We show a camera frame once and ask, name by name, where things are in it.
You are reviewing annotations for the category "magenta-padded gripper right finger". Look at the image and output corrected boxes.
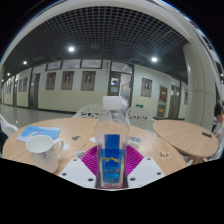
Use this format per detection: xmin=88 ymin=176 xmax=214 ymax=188
xmin=124 ymin=144 xmax=167 ymax=189

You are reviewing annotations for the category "blue and white booklet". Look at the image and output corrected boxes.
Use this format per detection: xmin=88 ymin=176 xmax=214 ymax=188
xmin=16 ymin=125 xmax=62 ymax=144

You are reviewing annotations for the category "clear plastic water bottle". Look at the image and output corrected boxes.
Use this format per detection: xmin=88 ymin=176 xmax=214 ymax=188
xmin=94 ymin=95 xmax=130 ymax=190

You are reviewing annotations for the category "group of framed portraits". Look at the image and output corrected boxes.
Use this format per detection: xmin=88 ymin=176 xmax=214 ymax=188
xmin=4 ymin=70 xmax=153 ymax=98

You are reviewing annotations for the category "group of wall signboards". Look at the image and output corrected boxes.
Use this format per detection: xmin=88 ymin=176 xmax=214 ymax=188
xmin=46 ymin=59 xmax=103 ymax=72

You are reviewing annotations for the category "person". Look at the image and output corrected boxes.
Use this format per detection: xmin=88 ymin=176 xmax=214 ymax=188
xmin=211 ymin=102 xmax=224 ymax=138

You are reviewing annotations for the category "white-edged sticker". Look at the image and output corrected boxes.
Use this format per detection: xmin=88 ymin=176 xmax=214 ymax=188
xmin=73 ymin=150 xmax=86 ymax=159

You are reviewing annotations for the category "black bag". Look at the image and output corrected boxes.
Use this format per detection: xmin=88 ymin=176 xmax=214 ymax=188
xmin=0 ymin=131 xmax=7 ymax=154

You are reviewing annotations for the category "white ceramic mug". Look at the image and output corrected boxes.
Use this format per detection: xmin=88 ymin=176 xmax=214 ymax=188
xmin=25 ymin=134 xmax=65 ymax=174

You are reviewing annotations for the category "small round wooden table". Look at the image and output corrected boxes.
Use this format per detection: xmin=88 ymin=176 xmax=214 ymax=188
xmin=152 ymin=119 xmax=219 ymax=165

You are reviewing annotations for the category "group of ceiling lights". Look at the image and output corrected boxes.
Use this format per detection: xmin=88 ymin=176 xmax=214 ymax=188
xmin=5 ymin=45 xmax=159 ymax=78

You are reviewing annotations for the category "group of dark framed doors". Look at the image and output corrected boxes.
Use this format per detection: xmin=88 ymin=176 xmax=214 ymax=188
xmin=13 ymin=61 xmax=189 ymax=120

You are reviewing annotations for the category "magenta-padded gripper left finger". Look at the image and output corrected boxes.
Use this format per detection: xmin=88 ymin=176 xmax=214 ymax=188
xmin=58 ymin=145 xmax=101 ymax=190

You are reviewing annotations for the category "pale outline sticker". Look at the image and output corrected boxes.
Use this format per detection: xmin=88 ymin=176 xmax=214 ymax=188
xmin=158 ymin=150 xmax=172 ymax=160

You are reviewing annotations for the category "white lattice-back chair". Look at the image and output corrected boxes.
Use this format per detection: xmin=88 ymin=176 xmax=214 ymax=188
xmin=125 ymin=106 xmax=156 ymax=132
xmin=72 ymin=104 xmax=113 ymax=120

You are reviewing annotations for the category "small white card box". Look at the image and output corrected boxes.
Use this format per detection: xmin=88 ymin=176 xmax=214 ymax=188
xmin=128 ymin=135 xmax=143 ymax=148

